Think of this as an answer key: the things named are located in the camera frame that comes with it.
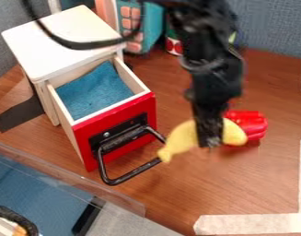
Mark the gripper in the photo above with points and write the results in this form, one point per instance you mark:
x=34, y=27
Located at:
x=216, y=83

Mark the yellow toy banana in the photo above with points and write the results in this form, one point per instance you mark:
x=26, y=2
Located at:
x=181, y=139

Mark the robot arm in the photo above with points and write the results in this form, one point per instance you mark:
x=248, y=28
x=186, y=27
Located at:
x=201, y=27

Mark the drawer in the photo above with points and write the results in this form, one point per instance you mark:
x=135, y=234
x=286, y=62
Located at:
x=111, y=123

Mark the red toy pepper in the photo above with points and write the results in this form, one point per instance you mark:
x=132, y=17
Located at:
x=251, y=123

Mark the red and white can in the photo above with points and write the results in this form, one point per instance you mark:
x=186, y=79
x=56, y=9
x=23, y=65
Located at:
x=174, y=46

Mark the teal toy with pink buttons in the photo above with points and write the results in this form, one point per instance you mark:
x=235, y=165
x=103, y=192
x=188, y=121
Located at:
x=150, y=24

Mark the cabinet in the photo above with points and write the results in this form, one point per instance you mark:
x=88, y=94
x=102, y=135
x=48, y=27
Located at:
x=54, y=46

